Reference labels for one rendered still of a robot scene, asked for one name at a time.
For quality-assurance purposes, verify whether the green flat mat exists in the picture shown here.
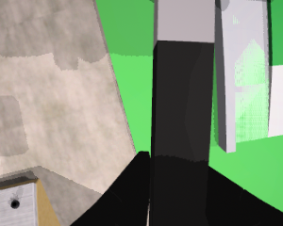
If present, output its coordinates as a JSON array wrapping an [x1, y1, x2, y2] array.
[[95, 0, 283, 212]]

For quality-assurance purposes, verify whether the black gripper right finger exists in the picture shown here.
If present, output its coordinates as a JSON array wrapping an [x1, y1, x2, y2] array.
[[203, 166, 283, 226]]

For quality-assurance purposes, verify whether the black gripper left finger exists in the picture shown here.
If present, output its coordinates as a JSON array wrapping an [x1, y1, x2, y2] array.
[[70, 151, 150, 226]]

